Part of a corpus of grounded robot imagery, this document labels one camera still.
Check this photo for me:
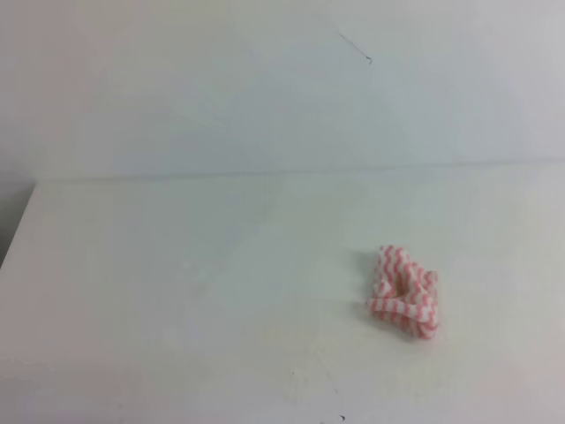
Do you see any pink white striped rag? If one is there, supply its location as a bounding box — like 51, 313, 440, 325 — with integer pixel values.
367, 245, 439, 339

